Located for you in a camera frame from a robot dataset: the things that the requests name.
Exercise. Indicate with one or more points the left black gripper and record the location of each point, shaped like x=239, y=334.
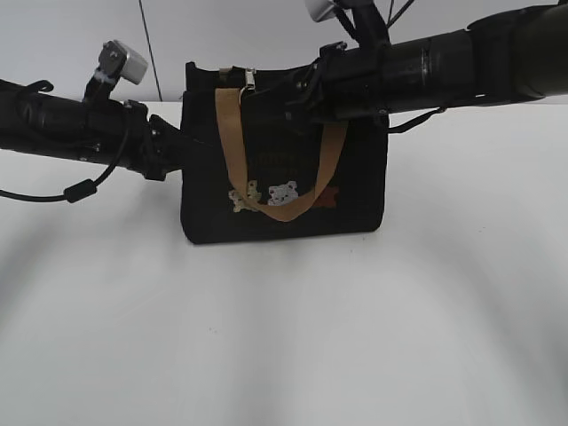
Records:
x=148, y=146

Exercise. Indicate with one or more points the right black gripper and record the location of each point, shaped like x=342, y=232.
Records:
x=339, y=85

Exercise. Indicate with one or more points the black canvas tote bag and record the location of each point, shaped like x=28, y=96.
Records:
x=281, y=164

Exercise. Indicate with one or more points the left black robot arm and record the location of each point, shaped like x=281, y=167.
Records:
x=106, y=132

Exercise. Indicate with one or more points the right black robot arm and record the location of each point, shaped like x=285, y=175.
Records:
x=510, y=57

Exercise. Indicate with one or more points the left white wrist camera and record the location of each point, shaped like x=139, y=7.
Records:
x=118, y=61

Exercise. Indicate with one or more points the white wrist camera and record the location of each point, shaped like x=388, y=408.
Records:
x=321, y=10
x=118, y=61

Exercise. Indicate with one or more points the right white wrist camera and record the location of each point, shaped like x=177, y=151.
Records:
x=321, y=10

